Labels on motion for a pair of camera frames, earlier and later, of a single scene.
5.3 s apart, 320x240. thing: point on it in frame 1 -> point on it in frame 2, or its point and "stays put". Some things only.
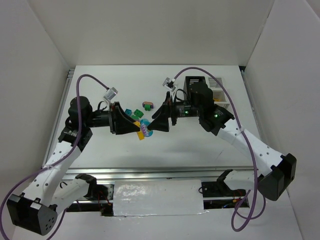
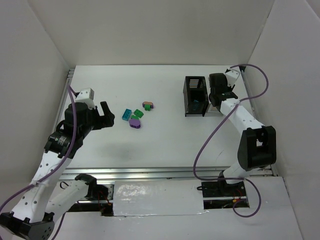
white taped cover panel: (160, 197) stays put
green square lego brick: (138, 113) stays put
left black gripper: (112, 118) -> (100, 118)
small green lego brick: (147, 107) stays put
